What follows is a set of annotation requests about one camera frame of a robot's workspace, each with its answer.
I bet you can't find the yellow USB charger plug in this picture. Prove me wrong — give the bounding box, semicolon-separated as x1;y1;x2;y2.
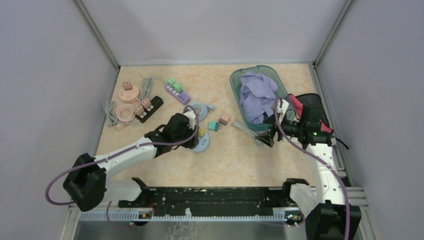
197;127;206;138

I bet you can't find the blue round power socket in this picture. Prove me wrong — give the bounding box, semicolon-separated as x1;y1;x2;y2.
191;132;211;153

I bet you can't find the teal USB charger plug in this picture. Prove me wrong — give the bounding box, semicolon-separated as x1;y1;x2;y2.
207;121;220;132

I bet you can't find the brown pink USB charger plug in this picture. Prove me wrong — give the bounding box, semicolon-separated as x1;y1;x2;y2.
218;114;231;126

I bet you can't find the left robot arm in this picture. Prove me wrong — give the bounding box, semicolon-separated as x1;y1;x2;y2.
62;110;199;212

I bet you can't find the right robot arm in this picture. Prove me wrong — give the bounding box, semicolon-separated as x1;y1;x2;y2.
257;98;362;240

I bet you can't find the green plug right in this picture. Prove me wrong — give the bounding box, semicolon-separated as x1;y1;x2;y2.
172;82;183;93

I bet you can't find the green plug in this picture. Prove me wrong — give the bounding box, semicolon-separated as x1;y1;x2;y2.
167;77;176;88
172;82;183;93

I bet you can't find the green plug left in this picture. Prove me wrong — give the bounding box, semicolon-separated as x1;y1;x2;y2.
167;77;176;88

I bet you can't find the pink round power socket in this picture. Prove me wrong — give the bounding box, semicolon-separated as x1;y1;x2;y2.
118;85;141;104

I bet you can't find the purple power strip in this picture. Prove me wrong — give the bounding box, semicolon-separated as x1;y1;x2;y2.
164;84;191;106

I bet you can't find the black power strip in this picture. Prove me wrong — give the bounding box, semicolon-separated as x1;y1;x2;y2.
135;96;164;123

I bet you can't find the lavender cloth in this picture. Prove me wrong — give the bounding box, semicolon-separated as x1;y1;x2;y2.
239;71;278;124

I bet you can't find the red and black bag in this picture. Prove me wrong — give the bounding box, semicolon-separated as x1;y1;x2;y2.
288;93;349;149

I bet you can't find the teal plastic basin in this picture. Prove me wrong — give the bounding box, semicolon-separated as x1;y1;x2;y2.
229;65;294;132

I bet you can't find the white power strip cable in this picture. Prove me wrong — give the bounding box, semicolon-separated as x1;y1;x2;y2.
231;121;264;147

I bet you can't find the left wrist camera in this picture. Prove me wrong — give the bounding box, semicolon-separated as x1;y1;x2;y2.
183;110;197;130

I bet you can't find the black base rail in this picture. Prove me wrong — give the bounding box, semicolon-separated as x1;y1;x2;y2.
118;187;299;217

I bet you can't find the pink coiled cable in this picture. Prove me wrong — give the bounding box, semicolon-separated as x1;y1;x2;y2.
115;103;137;131

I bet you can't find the grey cable bundle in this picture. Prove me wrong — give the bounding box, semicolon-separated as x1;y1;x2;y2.
102;76;170;127

